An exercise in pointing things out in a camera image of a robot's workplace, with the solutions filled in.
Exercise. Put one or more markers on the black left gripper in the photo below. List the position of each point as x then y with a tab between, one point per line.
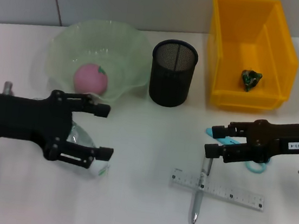
23	118

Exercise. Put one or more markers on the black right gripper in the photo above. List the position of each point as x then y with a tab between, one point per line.
279	141

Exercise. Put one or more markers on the clear water bottle green label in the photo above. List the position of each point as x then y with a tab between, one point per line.
81	136

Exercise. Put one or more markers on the pink toy peach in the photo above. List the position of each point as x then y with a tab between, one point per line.
88	80

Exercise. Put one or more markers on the blue scissors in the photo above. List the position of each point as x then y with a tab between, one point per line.
229	141

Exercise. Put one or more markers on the clear plastic ruler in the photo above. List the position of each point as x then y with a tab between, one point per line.
224	192

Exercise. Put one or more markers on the silver grey pen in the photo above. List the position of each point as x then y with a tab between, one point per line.
198	200

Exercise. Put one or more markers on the black mesh pen holder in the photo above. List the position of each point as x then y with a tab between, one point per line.
169	81

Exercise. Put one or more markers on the green glass fruit bowl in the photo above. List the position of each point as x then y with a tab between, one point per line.
64	49

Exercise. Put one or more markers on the yellow plastic bin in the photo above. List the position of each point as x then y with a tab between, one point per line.
255	48

